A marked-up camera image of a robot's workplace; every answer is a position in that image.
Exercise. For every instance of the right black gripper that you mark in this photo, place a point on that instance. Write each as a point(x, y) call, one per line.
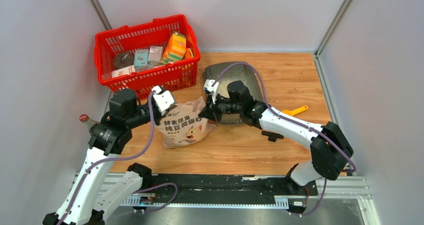
point(211, 111)

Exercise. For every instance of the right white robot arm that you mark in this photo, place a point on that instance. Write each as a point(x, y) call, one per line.
point(329, 147)

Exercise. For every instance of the black bag clip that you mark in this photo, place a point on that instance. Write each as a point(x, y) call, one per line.
point(272, 136)

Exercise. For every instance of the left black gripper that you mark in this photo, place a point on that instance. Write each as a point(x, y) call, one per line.
point(157, 120)

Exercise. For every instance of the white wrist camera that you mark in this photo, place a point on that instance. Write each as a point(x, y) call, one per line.
point(164, 99)
point(210, 88)

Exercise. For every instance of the pink small box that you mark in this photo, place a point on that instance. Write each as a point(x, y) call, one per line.
point(155, 54)

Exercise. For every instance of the orange sponge pack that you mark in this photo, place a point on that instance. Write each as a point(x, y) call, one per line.
point(175, 50)

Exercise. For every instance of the grey plastic litter box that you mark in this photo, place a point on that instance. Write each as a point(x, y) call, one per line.
point(232, 77)

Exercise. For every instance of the white pink flat box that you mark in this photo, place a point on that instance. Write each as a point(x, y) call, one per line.
point(128, 70)

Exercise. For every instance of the red plastic shopping basket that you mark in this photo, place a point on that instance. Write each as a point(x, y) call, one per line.
point(175, 76)

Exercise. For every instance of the teal small box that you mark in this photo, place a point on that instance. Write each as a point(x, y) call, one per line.
point(141, 58)

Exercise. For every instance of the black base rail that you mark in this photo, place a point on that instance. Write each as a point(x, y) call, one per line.
point(220, 191)

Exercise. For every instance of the cat litter bag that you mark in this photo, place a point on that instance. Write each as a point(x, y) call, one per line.
point(182, 126)

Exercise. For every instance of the brown round disc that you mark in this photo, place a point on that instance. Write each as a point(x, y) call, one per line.
point(123, 59)

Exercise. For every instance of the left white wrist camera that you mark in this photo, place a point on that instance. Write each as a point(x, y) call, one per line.
point(164, 99)

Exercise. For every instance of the yellow plastic scoop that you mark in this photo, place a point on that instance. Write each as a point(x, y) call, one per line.
point(295, 111)

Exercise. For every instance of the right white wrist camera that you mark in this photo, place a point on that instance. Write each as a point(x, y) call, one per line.
point(210, 88)

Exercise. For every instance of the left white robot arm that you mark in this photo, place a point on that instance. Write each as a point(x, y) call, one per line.
point(84, 205)

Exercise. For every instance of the cola bottle red cap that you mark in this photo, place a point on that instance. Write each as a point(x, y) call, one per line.
point(85, 119)

